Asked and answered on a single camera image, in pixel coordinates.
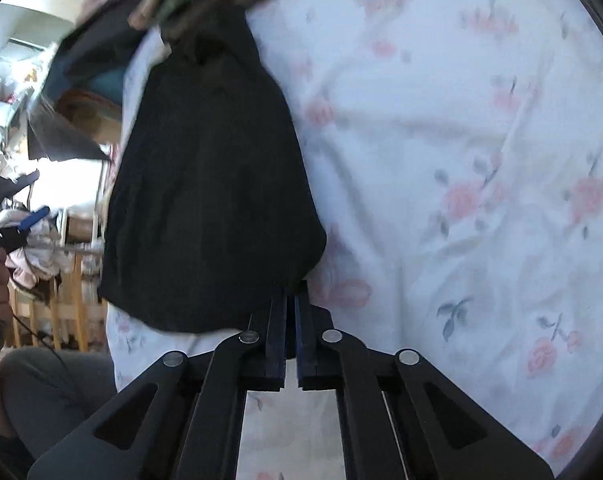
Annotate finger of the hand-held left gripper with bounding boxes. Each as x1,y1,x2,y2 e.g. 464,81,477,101
0,170,40,211
0,206,51,242

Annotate pile of light clothes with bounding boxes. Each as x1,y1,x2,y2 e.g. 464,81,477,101
4,220,66,291

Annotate person's grey trouser leg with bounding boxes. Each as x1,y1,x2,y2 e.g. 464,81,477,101
0,347,118,461

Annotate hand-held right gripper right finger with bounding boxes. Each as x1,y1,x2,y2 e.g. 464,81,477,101
294,280,555,480

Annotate black pants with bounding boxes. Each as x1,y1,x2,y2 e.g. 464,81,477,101
98,7,328,333

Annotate floral bed sheet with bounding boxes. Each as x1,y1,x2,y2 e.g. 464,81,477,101
104,0,603,480

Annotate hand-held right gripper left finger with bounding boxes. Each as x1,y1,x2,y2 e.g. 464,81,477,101
26,286,295,480

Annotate wooden slatted rack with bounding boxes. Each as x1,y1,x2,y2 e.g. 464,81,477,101
9,250,107,353

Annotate black plastic sheet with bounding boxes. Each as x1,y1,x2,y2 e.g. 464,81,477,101
26,0,157,163

